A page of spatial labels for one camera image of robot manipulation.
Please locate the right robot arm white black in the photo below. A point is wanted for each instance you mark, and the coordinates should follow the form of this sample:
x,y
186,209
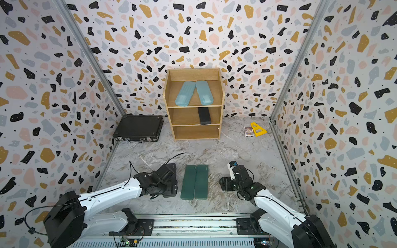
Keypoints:
x,y
273,217

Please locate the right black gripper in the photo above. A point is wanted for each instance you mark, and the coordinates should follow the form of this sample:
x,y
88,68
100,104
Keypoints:
x,y
225,181

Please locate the wooden three-tier shelf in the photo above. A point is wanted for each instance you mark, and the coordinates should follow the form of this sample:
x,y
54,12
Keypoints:
x,y
184,120

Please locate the small card box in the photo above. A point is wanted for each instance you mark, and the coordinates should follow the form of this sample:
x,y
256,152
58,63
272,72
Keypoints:
x,y
248,132

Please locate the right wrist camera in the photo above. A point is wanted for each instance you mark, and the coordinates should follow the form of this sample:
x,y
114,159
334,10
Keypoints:
x,y
230,167

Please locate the black flat case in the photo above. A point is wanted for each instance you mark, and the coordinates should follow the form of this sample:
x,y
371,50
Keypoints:
x,y
139,128

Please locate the yellow triangular plastic piece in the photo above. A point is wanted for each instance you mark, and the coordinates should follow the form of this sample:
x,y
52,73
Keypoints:
x,y
257,129

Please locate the light blue pencil case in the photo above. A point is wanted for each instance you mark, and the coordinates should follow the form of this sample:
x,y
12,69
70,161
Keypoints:
x,y
185,94
204,93

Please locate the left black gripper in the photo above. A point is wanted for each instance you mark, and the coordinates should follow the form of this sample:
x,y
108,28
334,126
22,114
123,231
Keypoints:
x,y
156,195

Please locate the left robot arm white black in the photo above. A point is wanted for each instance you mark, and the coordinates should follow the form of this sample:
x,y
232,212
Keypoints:
x,y
78,215

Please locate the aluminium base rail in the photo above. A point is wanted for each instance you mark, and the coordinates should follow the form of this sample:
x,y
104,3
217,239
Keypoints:
x,y
219,231

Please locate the green pencil case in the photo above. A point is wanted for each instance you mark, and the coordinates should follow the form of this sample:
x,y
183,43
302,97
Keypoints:
x,y
201,184
189,180

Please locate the black pencil case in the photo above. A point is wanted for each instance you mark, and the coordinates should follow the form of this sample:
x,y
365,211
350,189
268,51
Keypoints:
x,y
171,181
204,116

